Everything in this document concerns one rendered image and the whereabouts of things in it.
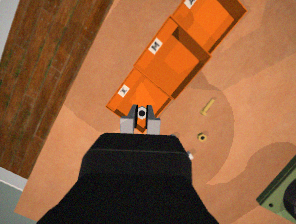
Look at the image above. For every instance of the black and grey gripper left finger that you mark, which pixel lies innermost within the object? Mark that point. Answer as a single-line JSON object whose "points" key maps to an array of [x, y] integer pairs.
{"points": [[129, 122]]}

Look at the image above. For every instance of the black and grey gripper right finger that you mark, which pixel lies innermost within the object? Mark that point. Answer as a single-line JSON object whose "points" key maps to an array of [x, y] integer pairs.
{"points": [[152, 123]]}

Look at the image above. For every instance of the tan bolt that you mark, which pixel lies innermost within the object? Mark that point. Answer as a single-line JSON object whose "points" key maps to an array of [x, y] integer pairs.
{"points": [[203, 112]]}

